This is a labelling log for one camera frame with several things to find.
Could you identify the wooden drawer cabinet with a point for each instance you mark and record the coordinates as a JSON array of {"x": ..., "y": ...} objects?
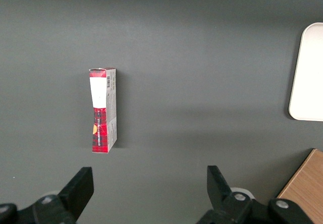
[{"x": 308, "y": 186}]

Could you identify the white rectangular tray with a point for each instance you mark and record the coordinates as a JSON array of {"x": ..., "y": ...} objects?
[{"x": 310, "y": 77}]

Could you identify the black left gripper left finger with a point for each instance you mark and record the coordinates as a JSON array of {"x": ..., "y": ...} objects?
[{"x": 75, "y": 191}]

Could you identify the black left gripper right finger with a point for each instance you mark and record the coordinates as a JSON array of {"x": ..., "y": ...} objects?
[{"x": 219, "y": 191}]

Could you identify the red plaid cardboard box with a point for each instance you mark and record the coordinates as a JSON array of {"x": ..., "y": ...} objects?
[{"x": 99, "y": 128}]

